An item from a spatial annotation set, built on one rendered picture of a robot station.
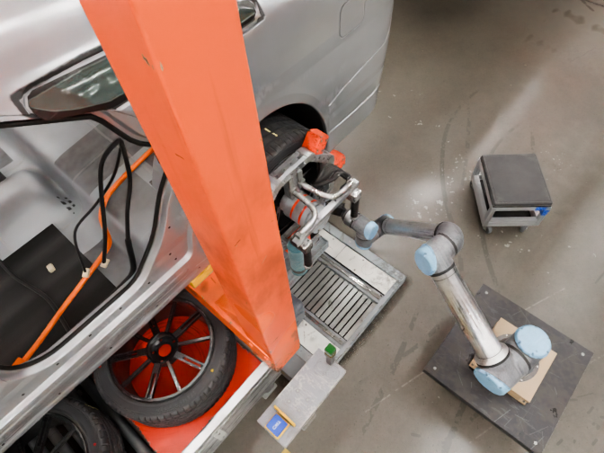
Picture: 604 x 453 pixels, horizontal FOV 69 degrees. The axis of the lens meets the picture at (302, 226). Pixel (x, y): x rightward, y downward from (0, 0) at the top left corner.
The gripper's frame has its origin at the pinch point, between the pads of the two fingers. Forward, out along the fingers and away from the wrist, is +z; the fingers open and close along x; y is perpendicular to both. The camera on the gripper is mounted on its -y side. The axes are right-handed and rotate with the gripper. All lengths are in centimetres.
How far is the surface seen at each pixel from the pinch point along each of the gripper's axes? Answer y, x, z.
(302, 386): -41, -67, -56
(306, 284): 24, -58, -10
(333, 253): 42, -38, -10
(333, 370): -30, -57, -62
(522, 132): 171, 81, -52
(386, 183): 97, 7, -1
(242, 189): -135, 33, -44
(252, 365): -33, -85, -26
